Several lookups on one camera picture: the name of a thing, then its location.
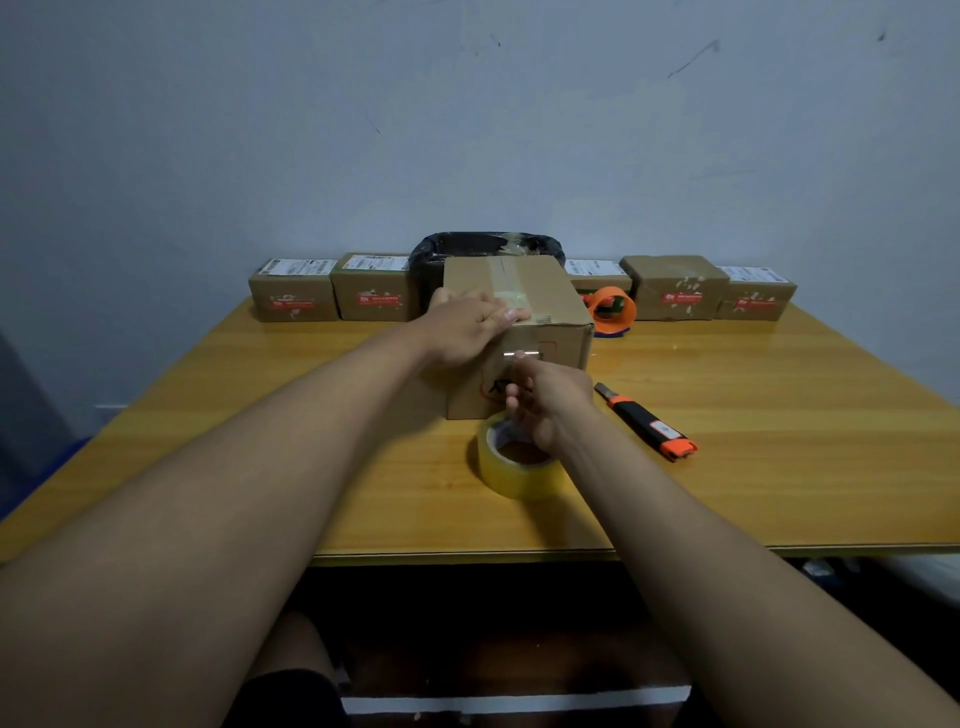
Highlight person's left hand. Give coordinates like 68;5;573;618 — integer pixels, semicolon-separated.
416;288;531;369

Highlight person's right hand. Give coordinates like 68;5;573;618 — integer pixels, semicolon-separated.
503;351;598;456

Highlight large taped cardboard box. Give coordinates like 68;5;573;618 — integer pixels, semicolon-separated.
441;255;596;422

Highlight clear packing tape roll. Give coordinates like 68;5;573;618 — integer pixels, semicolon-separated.
477;410;572;501

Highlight person's right forearm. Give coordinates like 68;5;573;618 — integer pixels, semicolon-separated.
553;418;960;728

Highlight person's left forearm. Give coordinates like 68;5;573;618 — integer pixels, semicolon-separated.
0;324;440;728

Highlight black plastic bag parcel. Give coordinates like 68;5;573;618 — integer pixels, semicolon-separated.
408;231;568;291

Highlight small cardboard box red label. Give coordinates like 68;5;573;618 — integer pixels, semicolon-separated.
330;252;422;323
715;265;798;323
563;258;634;298
248;258;341;324
619;255;731;323

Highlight orange tape dispenser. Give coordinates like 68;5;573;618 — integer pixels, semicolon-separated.
584;285;639;339

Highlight black and orange utility knife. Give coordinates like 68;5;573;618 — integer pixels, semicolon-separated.
593;381;699;463

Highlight person's leg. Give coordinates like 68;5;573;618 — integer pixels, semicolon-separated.
243;610;336;687

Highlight black shorts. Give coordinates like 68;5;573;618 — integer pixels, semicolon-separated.
223;669;351;728

